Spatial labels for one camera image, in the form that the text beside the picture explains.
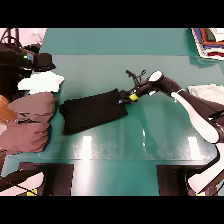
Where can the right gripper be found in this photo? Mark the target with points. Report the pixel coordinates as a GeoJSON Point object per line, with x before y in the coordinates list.
{"type": "Point", "coordinates": [135, 94]}

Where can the black garment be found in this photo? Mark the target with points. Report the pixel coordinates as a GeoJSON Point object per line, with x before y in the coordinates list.
{"type": "Point", "coordinates": [93, 111]}

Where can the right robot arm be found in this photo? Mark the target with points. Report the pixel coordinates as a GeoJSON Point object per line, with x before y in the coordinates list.
{"type": "Point", "coordinates": [200, 117]}

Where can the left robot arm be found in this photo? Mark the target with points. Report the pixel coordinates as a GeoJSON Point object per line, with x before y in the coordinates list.
{"type": "Point", "coordinates": [13, 57]}

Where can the white garment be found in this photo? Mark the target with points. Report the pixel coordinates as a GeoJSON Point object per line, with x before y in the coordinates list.
{"type": "Point", "coordinates": [210, 92]}
{"type": "Point", "coordinates": [41, 82]}

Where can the heap of clothes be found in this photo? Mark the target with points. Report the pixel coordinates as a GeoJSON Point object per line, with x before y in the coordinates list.
{"type": "Point", "coordinates": [211, 43]}

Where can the orange garment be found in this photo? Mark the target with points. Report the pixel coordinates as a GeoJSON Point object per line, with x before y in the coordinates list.
{"type": "Point", "coordinates": [6, 111]}

